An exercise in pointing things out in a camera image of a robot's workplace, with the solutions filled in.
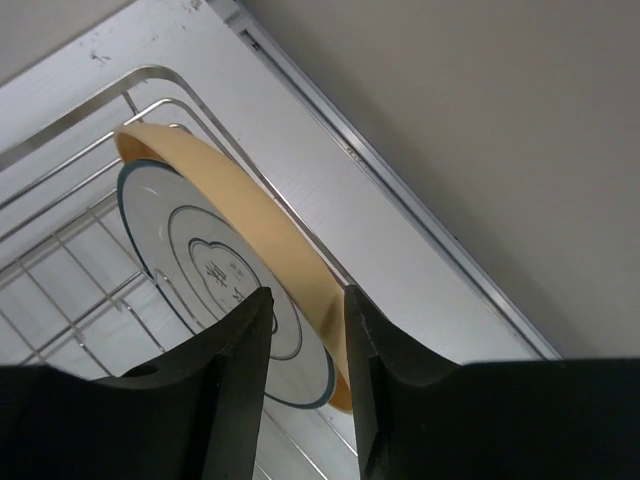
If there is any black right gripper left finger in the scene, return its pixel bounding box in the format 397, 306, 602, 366
1, 287, 273, 479

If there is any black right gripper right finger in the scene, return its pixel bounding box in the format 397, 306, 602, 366
344, 285, 639, 479

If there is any grey white lined plate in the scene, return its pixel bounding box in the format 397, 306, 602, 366
117, 159, 338, 409

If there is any metal wire dish rack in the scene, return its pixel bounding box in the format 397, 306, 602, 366
1, 65, 359, 479

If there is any aluminium table edge rail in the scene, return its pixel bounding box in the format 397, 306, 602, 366
208, 1, 562, 360

